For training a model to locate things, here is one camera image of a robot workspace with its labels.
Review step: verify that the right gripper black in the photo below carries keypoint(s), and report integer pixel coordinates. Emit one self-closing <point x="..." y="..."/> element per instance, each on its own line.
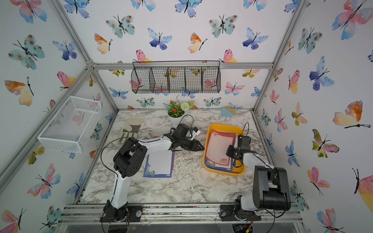
<point x="229" y="150"/>

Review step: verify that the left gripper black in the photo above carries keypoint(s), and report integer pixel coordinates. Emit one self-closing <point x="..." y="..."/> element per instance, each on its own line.
<point x="195" y="144"/>

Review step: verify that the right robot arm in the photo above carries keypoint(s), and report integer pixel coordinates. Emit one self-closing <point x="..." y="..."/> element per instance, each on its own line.
<point x="270" y="188"/>

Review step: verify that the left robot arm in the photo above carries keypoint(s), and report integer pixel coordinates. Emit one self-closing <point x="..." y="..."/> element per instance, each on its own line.
<point x="128" y="161"/>

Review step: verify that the yellow storage tray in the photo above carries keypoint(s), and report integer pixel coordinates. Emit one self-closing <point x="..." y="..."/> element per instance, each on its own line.
<point x="219" y="137"/>

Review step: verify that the blue stationery paper stack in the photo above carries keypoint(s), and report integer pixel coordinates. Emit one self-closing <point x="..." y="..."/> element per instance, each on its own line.
<point x="215" y="167"/>

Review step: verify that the potted flower plant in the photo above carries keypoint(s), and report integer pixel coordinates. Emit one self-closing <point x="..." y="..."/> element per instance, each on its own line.
<point x="177" y="108"/>

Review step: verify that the blue dustpan brush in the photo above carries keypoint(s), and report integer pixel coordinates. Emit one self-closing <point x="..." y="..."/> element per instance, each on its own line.
<point x="227" y="112"/>

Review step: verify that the beige work glove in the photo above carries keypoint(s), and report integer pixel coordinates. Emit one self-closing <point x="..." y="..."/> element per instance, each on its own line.
<point x="130" y="128"/>

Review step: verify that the black wire wall basket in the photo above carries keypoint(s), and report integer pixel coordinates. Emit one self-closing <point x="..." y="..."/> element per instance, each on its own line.
<point x="168" y="77"/>

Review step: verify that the white mesh wall basket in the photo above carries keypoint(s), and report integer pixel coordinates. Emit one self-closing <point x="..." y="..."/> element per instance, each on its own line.
<point x="69" y="127"/>

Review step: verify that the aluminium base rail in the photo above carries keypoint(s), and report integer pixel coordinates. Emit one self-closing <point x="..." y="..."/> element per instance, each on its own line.
<point x="156" y="213"/>

